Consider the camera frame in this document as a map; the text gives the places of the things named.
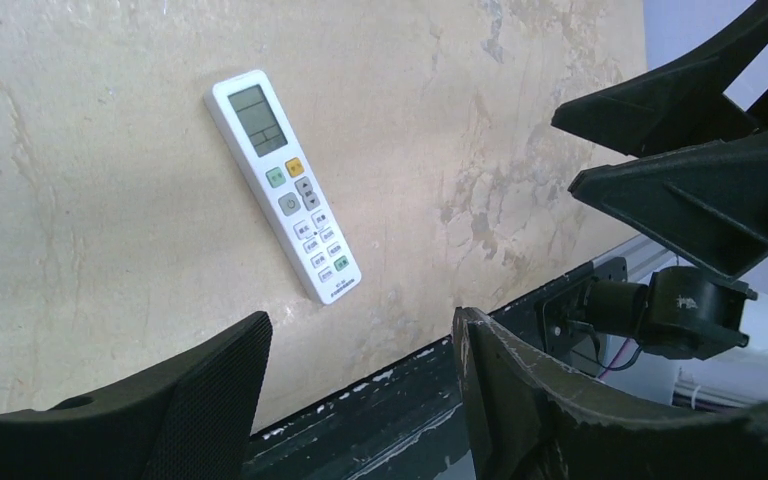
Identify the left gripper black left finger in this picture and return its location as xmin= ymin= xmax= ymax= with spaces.
xmin=0 ymin=311 xmax=273 ymax=479

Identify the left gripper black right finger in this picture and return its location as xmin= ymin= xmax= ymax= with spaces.
xmin=452 ymin=307 xmax=768 ymax=479

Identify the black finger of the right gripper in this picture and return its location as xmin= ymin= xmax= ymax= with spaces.
xmin=569 ymin=131 xmax=768 ymax=280
xmin=551 ymin=1 xmax=768 ymax=157

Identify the white remote control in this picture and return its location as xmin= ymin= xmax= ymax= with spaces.
xmin=204 ymin=70 xmax=362 ymax=305

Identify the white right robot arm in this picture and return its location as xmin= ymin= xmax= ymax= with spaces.
xmin=536 ymin=1 xmax=768 ymax=367

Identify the aluminium frame rail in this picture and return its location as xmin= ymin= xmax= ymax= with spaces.
xmin=606 ymin=235 xmax=679 ymax=283

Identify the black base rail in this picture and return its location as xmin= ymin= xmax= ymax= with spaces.
xmin=241 ymin=256 xmax=629 ymax=480

